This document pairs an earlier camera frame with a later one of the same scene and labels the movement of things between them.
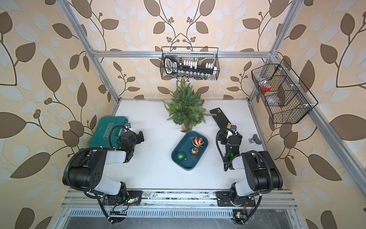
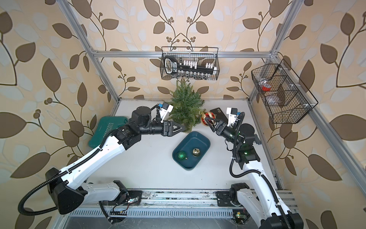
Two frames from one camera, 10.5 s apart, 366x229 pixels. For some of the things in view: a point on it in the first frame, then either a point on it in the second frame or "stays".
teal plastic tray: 189,150 stays
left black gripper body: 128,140 -> 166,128
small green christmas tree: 186,107 stays
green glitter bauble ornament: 180,156 stays
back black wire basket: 187,63 stays
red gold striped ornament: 198,142 -> 208,115
